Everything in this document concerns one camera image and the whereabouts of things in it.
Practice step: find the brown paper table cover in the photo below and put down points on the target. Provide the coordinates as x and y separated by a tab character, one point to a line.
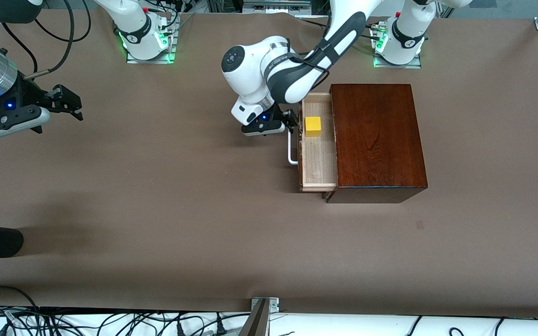
180	196

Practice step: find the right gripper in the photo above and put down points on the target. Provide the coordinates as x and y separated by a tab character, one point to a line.
30	94

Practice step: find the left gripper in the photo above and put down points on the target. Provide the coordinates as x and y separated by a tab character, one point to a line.
279	114

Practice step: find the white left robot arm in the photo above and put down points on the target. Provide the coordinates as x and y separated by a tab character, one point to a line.
250	70

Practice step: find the light wooden plank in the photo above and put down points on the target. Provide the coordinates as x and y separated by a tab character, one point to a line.
318	158

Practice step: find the aluminium frame rail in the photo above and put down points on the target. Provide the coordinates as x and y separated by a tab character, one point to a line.
276	5

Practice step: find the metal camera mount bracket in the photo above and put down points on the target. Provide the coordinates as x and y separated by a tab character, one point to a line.
262	317

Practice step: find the yellow block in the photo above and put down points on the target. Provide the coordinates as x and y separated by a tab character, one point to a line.
313	126

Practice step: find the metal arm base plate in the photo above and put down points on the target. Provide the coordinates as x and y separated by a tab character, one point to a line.
152	61
397	66

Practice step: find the dark wooden cabinet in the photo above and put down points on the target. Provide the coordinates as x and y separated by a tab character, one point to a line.
376	135

